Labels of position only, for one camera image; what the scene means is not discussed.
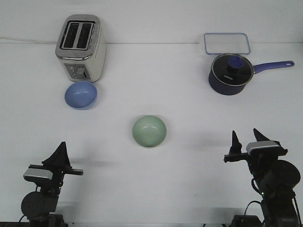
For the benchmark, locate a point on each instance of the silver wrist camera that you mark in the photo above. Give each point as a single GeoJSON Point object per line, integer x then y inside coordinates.
{"type": "Point", "coordinates": [261, 147]}
{"type": "Point", "coordinates": [36, 175]}

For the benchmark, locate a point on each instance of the blue bowl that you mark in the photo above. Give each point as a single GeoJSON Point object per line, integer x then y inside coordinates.
{"type": "Point", "coordinates": [81, 95]}

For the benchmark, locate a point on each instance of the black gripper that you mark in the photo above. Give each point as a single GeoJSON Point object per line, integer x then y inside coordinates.
{"type": "Point", "coordinates": [55, 163]}
{"type": "Point", "coordinates": [258, 164]}

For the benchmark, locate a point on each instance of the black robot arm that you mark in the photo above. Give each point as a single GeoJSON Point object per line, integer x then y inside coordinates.
{"type": "Point", "coordinates": [273, 179]}
{"type": "Point", "coordinates": [39, 206]}

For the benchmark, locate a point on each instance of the blue saucepan with handle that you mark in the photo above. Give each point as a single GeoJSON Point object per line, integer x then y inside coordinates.
{"type": "Point", "coordinates": [232, 90]}

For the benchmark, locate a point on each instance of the glass pot lid blue knob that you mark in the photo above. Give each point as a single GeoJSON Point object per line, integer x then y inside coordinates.
{"type": "Point", "coordinates": [232, 69]}

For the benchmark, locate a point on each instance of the silver two-slot toaster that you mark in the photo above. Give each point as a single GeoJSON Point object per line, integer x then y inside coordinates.
{"type": "Point", "coordinates": [81, 48]}

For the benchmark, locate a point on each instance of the green bowl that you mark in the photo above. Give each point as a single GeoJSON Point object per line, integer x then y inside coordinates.
{"type": "Point", "coordinates": [149, 131]}

